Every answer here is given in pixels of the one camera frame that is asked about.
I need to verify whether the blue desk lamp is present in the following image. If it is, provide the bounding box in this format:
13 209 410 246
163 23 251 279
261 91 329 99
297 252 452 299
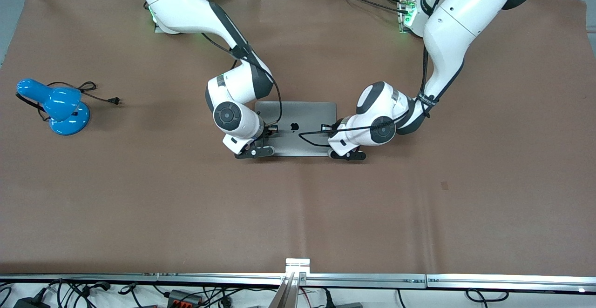
16 79 91 136

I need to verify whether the silver laptop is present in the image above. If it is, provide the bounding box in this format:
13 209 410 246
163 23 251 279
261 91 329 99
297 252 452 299
255 101 337 157

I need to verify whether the black looped floor cable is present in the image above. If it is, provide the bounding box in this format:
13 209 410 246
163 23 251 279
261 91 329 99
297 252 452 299
467 288 509 304

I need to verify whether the black power adapter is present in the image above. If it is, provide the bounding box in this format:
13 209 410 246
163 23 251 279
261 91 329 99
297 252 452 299
14 297 51 308

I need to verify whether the brown table mat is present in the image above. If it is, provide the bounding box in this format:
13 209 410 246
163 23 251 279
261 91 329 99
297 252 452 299
0 0 596 276

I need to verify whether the aluminium centre profile beam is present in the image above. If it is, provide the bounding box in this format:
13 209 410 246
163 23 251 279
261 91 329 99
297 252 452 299
269 258 311 308

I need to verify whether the aluminium table edge rail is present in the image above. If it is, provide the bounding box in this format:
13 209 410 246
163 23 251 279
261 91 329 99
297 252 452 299
0 273 596 295

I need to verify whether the black orange connector block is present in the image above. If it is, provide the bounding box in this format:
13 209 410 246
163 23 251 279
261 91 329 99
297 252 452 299
166 289 204 308

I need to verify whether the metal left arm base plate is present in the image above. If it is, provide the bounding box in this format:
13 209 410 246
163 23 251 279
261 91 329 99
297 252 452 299
397 0 422 34

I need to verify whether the black floor cable bundle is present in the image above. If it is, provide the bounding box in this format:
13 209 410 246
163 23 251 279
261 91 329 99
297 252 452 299
47 279 113 308

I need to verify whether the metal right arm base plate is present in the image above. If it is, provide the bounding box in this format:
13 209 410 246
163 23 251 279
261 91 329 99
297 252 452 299
151 8 180 35

